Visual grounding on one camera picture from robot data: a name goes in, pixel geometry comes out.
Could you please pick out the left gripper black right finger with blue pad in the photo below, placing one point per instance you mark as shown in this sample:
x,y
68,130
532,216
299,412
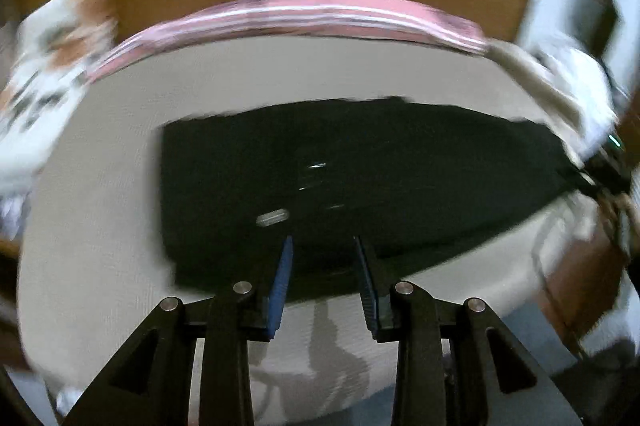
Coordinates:
x,y
457,363

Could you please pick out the person's right hand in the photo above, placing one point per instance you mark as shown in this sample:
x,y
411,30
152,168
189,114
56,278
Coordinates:
x,y
620,221

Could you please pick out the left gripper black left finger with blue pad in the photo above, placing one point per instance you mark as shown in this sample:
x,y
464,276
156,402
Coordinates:
x,y
147,381

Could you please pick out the beige bed sheet edge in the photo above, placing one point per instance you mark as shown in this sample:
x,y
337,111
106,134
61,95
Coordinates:
x,y
534,79

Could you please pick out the white dotted cloth bundle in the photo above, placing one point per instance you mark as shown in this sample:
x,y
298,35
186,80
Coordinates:
x,y
582,78

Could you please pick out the dark wall mirror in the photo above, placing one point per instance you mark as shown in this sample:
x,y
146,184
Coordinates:
x,y
592,23

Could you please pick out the black pants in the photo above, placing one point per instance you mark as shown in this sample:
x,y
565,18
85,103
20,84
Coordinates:
x,y
418,183

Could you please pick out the white textured bed mattress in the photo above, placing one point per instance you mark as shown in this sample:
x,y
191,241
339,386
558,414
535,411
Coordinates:
x,y
92,267

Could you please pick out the pink striped baby pillow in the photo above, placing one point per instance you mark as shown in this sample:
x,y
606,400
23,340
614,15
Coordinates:
x,y
394,20

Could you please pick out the white brown floral pillow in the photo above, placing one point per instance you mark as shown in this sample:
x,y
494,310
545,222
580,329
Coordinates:
x,y
55,49

